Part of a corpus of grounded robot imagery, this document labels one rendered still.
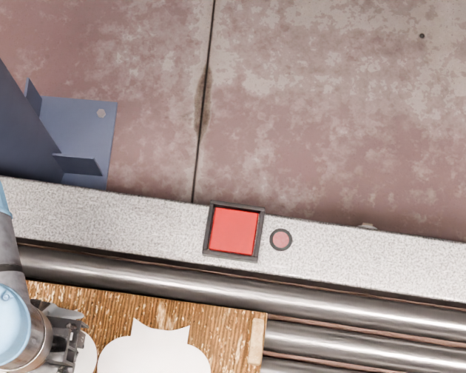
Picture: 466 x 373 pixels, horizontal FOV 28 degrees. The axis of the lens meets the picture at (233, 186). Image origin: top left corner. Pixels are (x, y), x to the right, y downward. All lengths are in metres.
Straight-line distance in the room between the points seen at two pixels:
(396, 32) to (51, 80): 0.88
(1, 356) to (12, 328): 0.03
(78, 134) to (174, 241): 1.06
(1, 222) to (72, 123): 1.37
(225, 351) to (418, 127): 1.22
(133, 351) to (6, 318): 0.36
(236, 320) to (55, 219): 0.29
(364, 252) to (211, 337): 0.24
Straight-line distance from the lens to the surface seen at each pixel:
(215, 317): 1.23
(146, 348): 1.23
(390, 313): 1.26
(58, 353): 1.04
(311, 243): 1.27
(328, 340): 1.25
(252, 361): 1.20
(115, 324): 1.24
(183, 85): 2.33
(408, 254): 1.28
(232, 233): 1.26
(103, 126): 2.30
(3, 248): 0.94
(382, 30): 2.40
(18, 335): 0.90
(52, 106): 2.34
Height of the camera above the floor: 2.16
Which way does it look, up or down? 74 degrees down
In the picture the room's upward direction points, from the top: 4 degrees counter-clockwise
